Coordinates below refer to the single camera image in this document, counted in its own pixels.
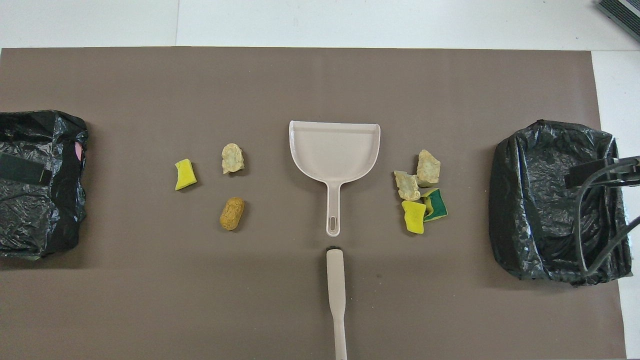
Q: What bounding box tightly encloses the right arm gripper cable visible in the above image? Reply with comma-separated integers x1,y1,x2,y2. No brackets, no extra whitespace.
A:
576,161,640,275

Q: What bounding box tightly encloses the small yellow sponge piece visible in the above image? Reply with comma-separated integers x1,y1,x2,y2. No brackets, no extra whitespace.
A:
174,158,198,191

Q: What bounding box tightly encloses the beige hand brush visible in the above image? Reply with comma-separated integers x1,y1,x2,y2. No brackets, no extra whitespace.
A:
325,246,348,360

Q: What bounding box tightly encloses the grey ribbed device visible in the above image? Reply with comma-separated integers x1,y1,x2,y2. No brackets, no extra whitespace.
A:
596,0,640,43

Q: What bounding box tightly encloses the pale yellow foam chunk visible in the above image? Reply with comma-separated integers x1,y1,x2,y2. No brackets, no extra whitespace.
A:
221,143,246,175
393,170,421,202
416,149,442,188

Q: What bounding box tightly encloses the brown table mat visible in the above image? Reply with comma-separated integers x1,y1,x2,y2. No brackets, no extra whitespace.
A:
0,46,628,360

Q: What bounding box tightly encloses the brown foam chunk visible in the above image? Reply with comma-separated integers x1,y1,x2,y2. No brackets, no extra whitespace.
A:
219,196,246,232

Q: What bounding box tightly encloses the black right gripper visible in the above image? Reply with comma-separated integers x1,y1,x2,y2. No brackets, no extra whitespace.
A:
565,156,640,189

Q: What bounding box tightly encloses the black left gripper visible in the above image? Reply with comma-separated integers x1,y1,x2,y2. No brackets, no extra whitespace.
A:
0,152,53,185

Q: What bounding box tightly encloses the beige plastic dustpan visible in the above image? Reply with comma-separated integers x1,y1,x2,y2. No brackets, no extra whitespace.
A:
288,120,382,238

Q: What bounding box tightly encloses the yellow and green sponge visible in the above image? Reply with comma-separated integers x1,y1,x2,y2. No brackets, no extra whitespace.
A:
420,188,449,222

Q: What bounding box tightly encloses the black bag bin pink spot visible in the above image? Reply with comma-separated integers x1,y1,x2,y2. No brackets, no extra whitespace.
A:
0,110,90,261

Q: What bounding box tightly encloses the black bag lined bin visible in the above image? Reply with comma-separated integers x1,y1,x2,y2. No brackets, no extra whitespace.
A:
488,119,633,287

